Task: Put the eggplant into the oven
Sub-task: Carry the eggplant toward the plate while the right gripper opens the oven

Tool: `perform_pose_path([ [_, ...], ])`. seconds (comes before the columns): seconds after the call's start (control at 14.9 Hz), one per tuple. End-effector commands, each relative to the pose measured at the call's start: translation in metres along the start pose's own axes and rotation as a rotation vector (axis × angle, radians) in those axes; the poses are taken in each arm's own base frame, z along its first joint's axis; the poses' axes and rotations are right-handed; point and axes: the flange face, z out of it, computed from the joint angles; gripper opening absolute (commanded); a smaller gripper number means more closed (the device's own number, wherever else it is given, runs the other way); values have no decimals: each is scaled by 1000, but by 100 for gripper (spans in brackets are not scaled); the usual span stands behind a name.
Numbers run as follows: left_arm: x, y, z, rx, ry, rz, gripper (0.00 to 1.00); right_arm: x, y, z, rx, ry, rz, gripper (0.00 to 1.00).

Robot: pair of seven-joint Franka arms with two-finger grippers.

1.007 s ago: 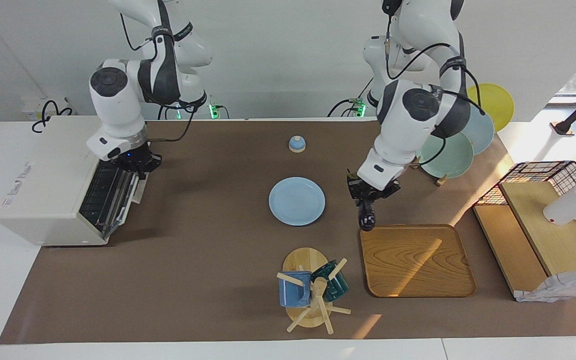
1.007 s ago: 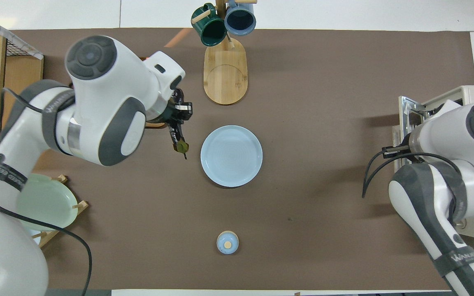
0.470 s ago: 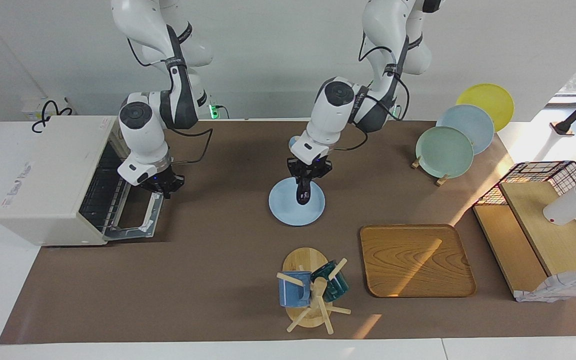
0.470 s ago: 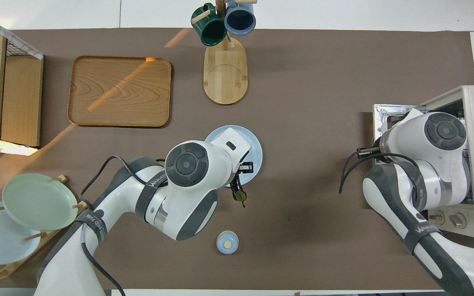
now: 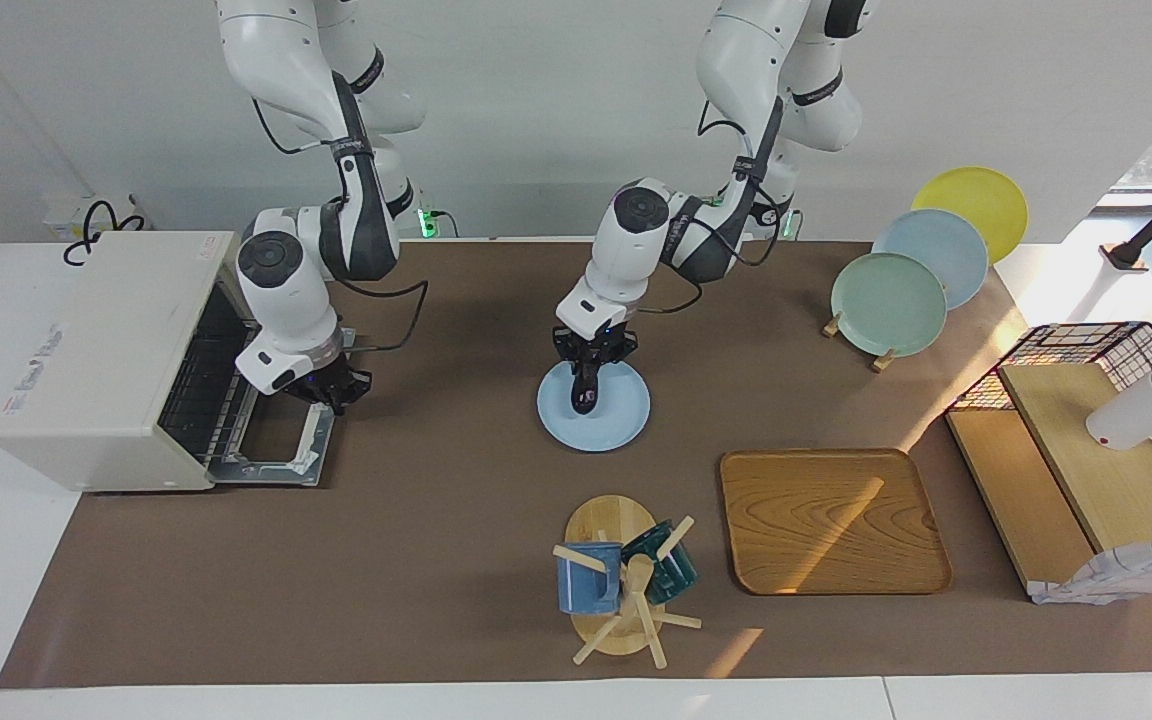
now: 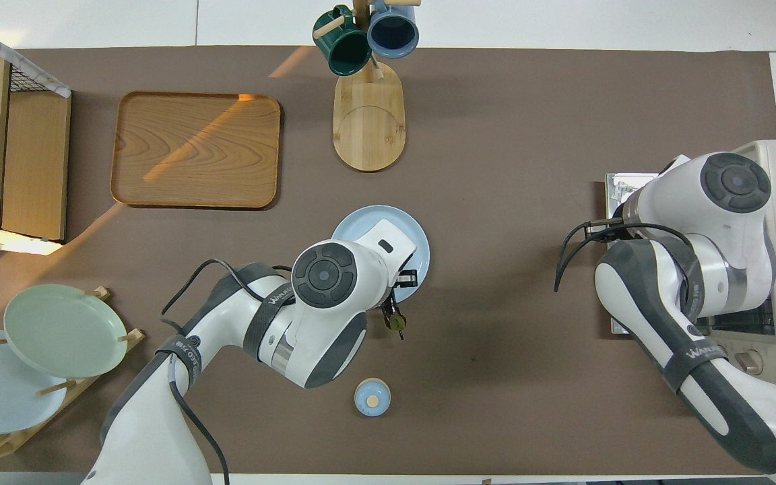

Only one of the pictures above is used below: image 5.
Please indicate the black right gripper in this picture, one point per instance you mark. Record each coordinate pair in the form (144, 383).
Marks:
(331, 382)

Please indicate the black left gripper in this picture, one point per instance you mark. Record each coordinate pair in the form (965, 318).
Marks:
(596, 350)

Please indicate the dark purple eggplant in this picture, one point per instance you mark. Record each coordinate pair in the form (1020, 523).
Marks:
(586, 400)

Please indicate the light blue plate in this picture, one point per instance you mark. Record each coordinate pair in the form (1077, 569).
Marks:
(616, 420)

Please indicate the glass oven door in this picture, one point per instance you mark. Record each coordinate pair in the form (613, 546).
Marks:
(276, 460)

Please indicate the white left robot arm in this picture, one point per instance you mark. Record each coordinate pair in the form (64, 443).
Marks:
(636, 240)

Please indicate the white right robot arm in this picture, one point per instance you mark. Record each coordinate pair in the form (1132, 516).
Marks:
(286, 290)

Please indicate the white toaster oven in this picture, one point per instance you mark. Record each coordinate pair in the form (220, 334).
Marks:
(96, 370)

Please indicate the brown table mat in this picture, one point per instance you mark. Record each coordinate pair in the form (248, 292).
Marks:
(436, 520)

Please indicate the wooden mug tree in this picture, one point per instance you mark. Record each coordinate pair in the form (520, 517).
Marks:
(608, 520)

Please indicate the dark green mug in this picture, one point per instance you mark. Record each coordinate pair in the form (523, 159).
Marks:
(671, 570)

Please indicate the blue mug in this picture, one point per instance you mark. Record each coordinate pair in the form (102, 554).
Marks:
(584, 590)

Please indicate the square wooden tray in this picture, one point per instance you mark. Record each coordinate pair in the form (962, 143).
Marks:
(826, 520)

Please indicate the wooden plate rack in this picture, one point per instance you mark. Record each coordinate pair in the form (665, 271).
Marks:
(884, 360)

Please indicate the pale green plate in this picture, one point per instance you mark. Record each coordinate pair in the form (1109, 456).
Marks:
(886, 305)

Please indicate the pale blue racked plate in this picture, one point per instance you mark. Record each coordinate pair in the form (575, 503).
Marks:
(946, 250)

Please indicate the yellow plate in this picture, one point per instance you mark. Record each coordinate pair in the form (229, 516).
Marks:
(976, 200)

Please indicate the white cup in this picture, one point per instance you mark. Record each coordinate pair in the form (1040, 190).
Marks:
(1136, 415)

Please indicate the white patterned cloth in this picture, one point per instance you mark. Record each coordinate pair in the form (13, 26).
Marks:
(1126, 570)

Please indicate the white wall power outlet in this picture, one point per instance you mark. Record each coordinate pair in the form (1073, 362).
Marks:
(66, 212)

